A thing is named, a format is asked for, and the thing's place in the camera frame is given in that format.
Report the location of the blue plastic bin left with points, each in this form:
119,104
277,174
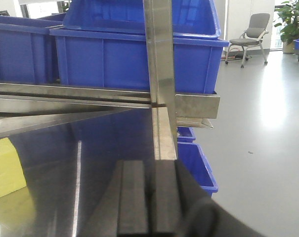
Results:
27,50

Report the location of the green potted plant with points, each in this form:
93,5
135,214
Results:
288,13

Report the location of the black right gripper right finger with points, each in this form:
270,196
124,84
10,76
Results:
181,208

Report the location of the blue bin lower layer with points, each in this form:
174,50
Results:
192,156

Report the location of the stainless steel shelf rack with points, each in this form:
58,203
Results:
167,108

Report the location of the blue plastic bin right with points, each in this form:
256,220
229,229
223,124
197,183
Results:
117,60

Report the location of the yellow foam block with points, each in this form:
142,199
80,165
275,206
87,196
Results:
11,172

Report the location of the tilted blue bin on top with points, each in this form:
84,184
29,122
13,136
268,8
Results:
190,18

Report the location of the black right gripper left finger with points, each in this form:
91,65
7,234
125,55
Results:
122,210

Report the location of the blue plastic bin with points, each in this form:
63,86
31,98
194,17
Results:
117,60
27,50

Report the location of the grey office chair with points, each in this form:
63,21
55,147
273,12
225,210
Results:
251,37

